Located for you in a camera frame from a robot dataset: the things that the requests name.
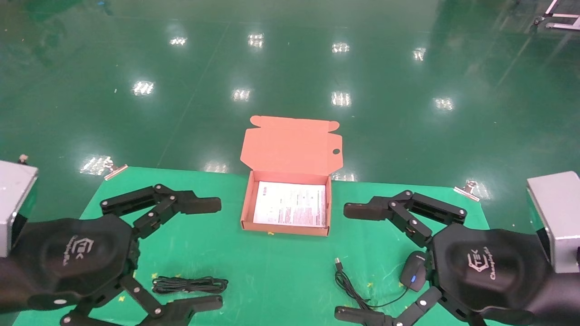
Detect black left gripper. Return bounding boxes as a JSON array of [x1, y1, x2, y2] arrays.
[[0, 215, 139, 314]]

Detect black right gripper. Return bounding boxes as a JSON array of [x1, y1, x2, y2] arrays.
[[428, 224, 580, 326]]

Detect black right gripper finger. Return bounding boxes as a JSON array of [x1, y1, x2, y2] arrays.
[[334, 288, 481, 326], [343, 190, 467, 247]]

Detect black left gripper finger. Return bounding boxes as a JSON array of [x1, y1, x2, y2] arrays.
[[101, 184, 222, 240], [60, 275, 223, 326]]

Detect black data cable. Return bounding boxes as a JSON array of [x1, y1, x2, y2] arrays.
[[152, 275, 228, 295]]

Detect black wired computer mouse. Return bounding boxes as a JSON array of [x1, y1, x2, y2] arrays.
[[334, 250, 429, 313]]

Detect open brown cardboard box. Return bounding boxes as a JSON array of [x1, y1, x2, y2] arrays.
[[239, 115, 343, 237]]

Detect white printed instruction sheet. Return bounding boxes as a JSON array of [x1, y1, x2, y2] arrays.
[[253, 181, 327, 228]]

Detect metal binder clip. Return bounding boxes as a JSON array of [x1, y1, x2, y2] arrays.
[[103, 158, 128, 181], [454, 180, 480, 202]]

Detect green table cloth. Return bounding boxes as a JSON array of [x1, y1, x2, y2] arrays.
[[13, 167, 494, 326]]

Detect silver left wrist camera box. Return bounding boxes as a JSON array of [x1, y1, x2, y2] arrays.
[[0, 155, 39, 258]]

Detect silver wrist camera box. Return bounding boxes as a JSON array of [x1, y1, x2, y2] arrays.
[[0, 155, 39, 258], [527, 171, 580, 273]]

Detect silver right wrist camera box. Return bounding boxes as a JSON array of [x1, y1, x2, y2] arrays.
[[527, 171, 580, 273]]

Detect grey metal frame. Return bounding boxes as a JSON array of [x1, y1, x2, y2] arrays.
[[530, 0, 580, 31]]

